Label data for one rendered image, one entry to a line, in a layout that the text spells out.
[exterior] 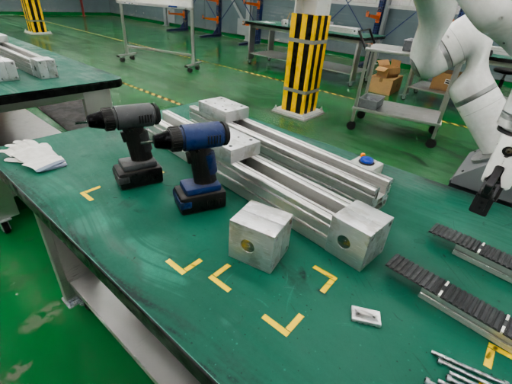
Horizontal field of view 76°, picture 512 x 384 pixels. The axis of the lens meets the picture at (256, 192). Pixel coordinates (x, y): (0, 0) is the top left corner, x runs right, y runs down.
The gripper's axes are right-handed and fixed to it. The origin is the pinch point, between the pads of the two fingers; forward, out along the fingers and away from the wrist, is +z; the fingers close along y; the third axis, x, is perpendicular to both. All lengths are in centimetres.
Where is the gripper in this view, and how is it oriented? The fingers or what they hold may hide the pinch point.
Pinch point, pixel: (484, 201)
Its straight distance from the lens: 83.4
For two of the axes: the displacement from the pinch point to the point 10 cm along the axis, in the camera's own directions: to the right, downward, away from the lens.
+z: -0.7, 8.5, 5.2
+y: 7.1, -3.2, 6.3
